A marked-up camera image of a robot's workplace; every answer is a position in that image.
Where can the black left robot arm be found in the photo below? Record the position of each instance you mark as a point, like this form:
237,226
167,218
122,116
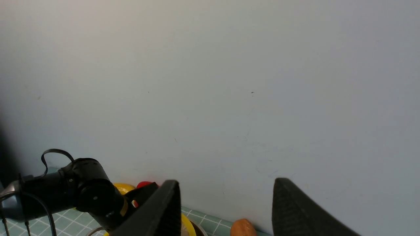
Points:
83,185

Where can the brown potato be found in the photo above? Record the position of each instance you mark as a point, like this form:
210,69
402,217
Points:
243,227

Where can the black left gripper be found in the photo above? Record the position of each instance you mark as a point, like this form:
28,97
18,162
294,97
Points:
117,211

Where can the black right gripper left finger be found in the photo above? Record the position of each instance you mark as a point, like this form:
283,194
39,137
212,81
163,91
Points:
153,211

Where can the stainless steel pot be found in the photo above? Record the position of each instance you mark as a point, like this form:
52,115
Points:
199,231

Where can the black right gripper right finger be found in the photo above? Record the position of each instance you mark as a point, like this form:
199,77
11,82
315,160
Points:
295,214

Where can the yellow rimmed bamboo steamer basket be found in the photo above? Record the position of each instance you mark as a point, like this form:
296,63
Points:
187,226

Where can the green checkered tablecloth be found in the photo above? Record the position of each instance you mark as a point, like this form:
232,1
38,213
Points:
75,223

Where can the red bell pepper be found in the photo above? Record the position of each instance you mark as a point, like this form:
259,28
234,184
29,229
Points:
143,192

